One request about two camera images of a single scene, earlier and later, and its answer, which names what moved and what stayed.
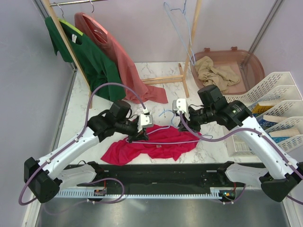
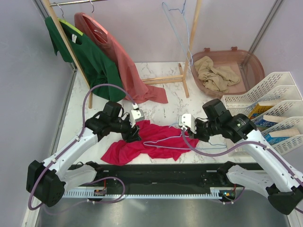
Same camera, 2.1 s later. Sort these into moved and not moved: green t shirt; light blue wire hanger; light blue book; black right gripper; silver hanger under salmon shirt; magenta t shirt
Moved: black right gripper; light blue wire hanger
Not moved: green t shirt; light blue book; silver hanger under salmon shirt; magenta t shirt
